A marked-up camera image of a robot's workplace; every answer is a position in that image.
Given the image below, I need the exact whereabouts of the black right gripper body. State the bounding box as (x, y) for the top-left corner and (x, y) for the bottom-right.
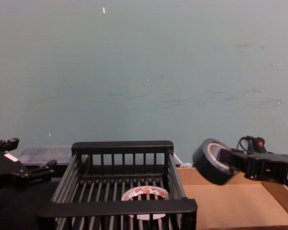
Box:
(259, 152), (288, 187)

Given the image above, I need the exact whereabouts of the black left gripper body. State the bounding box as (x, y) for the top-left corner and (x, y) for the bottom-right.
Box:
(0, 143), (36, 192)

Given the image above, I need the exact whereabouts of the silver tape roll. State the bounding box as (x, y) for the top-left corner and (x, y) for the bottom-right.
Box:
(192, 138), (240, 185)

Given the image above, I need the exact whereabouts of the clear plastic case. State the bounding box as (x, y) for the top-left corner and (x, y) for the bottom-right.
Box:
(16, 145), (74, 166)

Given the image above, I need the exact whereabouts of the shallow brown cardboard tray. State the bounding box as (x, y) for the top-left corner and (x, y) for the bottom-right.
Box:
(175, 167), (288, 227)

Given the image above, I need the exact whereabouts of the black rack with steel bars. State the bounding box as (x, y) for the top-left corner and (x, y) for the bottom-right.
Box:
(36, 140), (198, 230)

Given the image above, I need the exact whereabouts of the white tape roll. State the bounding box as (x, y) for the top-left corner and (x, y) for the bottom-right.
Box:
(120, 186), (171, 221)

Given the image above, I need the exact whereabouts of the black corded tool red switch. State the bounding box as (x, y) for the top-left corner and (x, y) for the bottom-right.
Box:
(238, 135), (276, 154)

